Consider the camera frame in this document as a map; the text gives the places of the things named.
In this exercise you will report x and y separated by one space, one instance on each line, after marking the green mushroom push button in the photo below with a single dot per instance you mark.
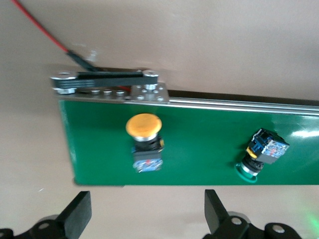
270 149

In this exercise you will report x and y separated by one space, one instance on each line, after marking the green belt conveyor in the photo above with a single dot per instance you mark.
199 139

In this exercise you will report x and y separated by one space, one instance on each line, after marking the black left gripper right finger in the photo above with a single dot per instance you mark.
216 214

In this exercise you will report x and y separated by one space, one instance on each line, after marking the yellow mushroom push button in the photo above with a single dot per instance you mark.
143 127

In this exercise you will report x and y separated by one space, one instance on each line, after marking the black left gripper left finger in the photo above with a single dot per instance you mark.
74 216

